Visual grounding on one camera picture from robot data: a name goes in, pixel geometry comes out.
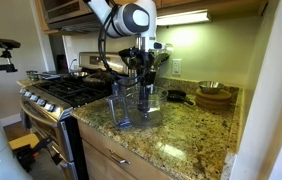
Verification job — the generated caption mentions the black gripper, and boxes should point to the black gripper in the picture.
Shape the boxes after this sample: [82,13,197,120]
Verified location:
[128,49,161,71]

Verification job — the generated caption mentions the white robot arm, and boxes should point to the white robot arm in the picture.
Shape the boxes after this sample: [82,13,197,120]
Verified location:
[83,0,164,69]

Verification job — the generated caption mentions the steel pan with lid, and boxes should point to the steel pan with lid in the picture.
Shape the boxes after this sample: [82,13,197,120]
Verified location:
[83,72,112,87]

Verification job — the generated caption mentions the small black skillet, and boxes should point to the small black skillet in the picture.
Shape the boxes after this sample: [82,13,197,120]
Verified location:
[167,90,193,105]

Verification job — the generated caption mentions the range hood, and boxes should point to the range hood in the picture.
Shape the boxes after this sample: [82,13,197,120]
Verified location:
[34,0,101,34]

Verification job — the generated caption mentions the small steel bowl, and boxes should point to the small steel bowl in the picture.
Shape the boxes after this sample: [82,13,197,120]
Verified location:
[199,81,224,94]

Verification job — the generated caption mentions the under-cabinet light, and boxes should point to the under-cabinet light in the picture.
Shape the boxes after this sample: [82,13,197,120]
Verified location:
[157,10,211,26]

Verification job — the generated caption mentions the stacked wooden boards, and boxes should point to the stacked wooden boards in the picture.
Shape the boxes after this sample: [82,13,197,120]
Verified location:
[195,89,232,111]

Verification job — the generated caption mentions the stainless steel gas stove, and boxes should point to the stainless steel gas stove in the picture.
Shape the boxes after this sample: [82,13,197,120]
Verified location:
[18,51,130,180]

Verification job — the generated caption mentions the white wall outlet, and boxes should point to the white wall outlet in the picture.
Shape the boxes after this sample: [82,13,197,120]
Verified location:
[172,59,182,75]

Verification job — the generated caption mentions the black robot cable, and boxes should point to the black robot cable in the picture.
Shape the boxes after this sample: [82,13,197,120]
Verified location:
[96,6,149,88]

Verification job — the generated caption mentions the wooden drawer with handle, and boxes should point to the wooden drawer with handle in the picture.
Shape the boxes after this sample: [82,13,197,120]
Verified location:
[78,122,172,180]

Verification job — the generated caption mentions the black camera on tripod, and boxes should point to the black camera on tripod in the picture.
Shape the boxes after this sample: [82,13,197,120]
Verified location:
[0,38,21,73]

